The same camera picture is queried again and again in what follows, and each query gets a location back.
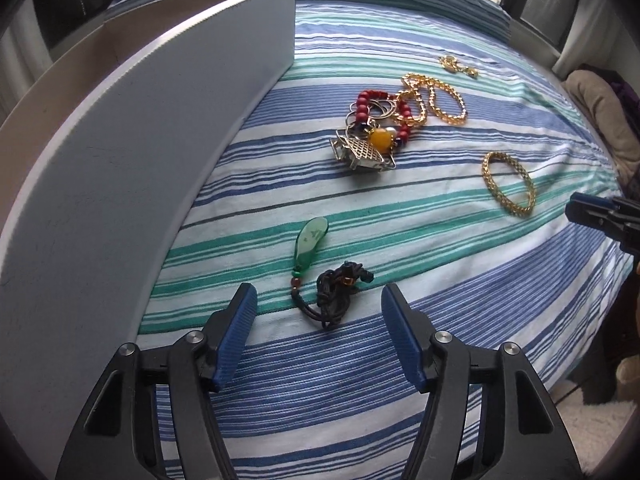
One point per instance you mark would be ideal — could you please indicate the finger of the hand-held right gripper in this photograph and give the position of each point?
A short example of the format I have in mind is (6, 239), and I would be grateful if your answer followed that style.
(590, 210)

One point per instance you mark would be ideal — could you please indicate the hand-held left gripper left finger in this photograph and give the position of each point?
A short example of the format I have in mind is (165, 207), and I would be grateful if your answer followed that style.
(235, 337)

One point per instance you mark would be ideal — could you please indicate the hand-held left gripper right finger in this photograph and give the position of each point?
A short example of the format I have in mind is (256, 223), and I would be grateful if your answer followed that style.
(402, 337)

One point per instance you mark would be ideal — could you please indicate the gold mesh bangle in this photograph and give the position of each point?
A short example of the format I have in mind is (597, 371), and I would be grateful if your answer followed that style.
(492, 185)

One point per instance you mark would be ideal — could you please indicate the silver fish keyring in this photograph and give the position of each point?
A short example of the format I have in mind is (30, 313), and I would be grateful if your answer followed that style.
(364, 154)

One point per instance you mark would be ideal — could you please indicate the amber bead charm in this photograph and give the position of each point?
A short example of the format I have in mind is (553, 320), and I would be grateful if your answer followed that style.
(381, 139)

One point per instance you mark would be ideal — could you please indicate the white cardboard box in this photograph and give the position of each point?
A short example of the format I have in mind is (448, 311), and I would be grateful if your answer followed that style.
(115, 150)

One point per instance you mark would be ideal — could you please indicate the blue green striped blanket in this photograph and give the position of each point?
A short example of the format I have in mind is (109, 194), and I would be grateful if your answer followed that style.
(380, 240)

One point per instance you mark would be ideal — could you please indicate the beige cushion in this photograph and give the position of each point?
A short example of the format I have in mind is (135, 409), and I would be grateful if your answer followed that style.
(602, 105)

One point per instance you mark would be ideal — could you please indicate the beige plush toy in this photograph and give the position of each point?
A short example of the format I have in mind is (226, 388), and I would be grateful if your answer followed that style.
(627, 372)

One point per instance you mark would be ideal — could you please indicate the white curtain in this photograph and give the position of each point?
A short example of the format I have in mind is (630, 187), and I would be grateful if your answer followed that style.
(580, 35)

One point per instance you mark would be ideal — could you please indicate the white fluffy rug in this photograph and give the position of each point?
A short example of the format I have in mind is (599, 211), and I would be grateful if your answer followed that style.
(595, 430)

